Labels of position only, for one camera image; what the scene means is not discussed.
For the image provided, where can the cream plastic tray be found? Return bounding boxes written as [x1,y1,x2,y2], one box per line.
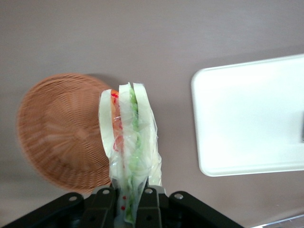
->
[190,54,304,178]

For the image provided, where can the plastic-wrapped triangle sandwich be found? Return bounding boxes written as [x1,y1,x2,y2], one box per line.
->
[98,81,163,225]

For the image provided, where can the brown wicker basket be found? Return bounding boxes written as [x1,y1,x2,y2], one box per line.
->
[15,73,114,193]

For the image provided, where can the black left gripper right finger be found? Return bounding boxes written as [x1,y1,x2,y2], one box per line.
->
[135,187,167,228]

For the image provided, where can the clear acrylic bottle rack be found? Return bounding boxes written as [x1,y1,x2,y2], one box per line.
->
[246,213,304,228]

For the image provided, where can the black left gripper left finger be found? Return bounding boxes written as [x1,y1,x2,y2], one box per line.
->
[83,187,118,228]

